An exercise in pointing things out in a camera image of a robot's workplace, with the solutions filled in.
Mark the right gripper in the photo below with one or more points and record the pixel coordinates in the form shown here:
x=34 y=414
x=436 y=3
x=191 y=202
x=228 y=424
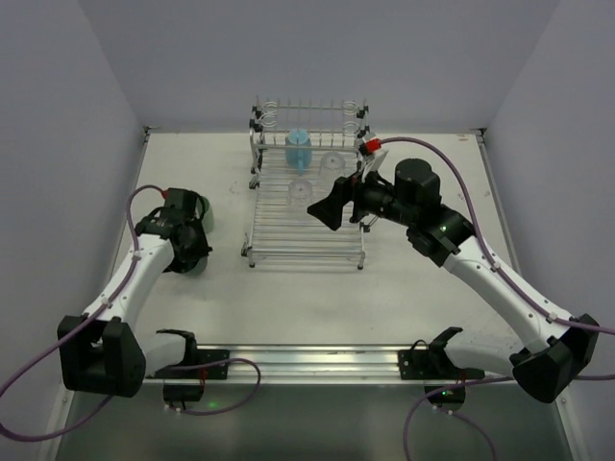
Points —
x=356 y=201

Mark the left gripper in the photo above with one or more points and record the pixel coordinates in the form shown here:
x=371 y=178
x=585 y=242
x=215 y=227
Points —
x=193 y=262

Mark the light green plastic cup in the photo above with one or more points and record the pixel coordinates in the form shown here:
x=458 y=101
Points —
x=207 y=213

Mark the clear glass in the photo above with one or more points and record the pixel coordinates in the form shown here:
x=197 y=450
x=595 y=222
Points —
x=332 y=166
x=300 y=195

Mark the dark green ceramic mug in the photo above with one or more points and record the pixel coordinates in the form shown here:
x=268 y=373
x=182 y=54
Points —
x=197 y=269

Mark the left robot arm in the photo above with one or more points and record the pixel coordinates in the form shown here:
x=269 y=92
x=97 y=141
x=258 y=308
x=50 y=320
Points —
x=110 y=320

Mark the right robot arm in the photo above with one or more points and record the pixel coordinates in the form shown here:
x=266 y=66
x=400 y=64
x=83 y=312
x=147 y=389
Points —
x=545 y=355

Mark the metal dish rack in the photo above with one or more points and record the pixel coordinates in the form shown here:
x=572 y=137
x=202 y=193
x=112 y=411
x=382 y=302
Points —
x=278 y=234

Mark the blue plastic mug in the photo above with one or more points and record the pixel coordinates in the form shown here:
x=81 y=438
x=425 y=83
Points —
x=298 y=154

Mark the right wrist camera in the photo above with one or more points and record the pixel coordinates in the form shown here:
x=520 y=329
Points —
x=372 y=156

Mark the aluminium mounting rail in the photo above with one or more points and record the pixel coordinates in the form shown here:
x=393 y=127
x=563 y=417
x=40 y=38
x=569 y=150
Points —
x=283 y=363

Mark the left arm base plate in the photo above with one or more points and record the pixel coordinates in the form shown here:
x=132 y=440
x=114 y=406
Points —
x=184 y=383

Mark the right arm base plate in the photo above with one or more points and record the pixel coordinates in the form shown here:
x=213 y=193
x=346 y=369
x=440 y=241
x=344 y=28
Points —
x=418 y=362

